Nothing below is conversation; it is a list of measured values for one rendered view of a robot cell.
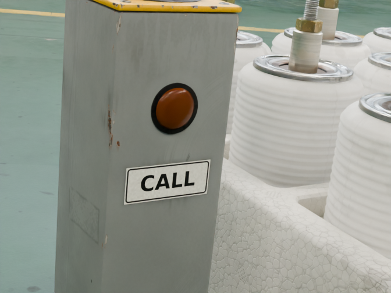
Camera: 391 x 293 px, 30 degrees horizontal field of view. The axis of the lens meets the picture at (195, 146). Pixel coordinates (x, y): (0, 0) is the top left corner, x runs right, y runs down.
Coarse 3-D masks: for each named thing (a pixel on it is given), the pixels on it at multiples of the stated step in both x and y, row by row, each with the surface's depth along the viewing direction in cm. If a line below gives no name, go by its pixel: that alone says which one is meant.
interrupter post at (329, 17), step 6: (318, 6) 69; (318, 12) 69; (324, 12) 69; (330, 12) 69; (336, 12) 69; (318, 18) 69; (324, 18) 69; (330, 18) 69; (336, 18) 69; (324, 24) 69; (330, 24) 69; (324, 30) 69; (330, 30) 69; (324, 36) 69; (330, 36) 70
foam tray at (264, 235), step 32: (224, 160) 55; (224, 192) 52; (256, 192) 50; (288, 192) 50; (320, 192) 51; (224, 224) 52; (256, 224) 48; (288, 224) 46; (320, 224) 46; (224, 256) 52; (256, 256) 49; (288, 256) 46; (320, 256) 43; (352, 256) 42; (224, 288) 53; (256, 288) 49; (288, 288) 46; (320, 288) 43; (352, 288) 41; (384, 288) 39
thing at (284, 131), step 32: (256, 96) 52; (288, 96) 51; (320, 96) 51; (352, 96) 52; (256, 128) 53; (288, 128) 52; (320, 128) 52; (256, 160) 54; (288, 160) 52; (320, 160) 53
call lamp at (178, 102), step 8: (176, 88) 37; (168, 96) 36; (176, 96) 37; (184, 96) 37; (192, 96) 37; (160, 104) 36; (168, 104) 37; (176, 104) 37; (184, 104) 37; (192, 104) 37; (160, 112) 37; (168, 112) 37; (176, 112) 37; (184, 112) 37; (192, 112) 38; (160, 120) 37; (168, 120) 37; (176, 120) 37; (184, 120) 37; (168, 128) 37; (176, 128) 38
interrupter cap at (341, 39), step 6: (288, 30) 71; (288, 36) 69; (336, 36) 72; (342, 36) 72; (348, 36) 71; (354, 36) 71; (324, 42) 67; (330, 42) 67; (336, 42) 67; (342, 42) 67; (348, 42) 67; (354, 42) 68; (360, 42) 69
